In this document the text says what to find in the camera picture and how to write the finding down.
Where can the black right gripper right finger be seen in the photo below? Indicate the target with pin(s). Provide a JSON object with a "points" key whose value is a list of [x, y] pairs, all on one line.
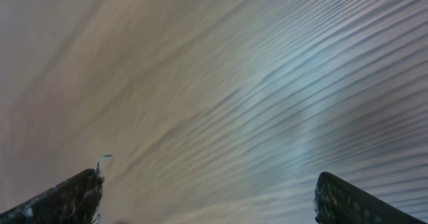
{"points": [[339, 202]]}

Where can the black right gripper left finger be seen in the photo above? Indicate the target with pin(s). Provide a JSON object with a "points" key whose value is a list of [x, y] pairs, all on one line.
{"points": [[74, 201]]}

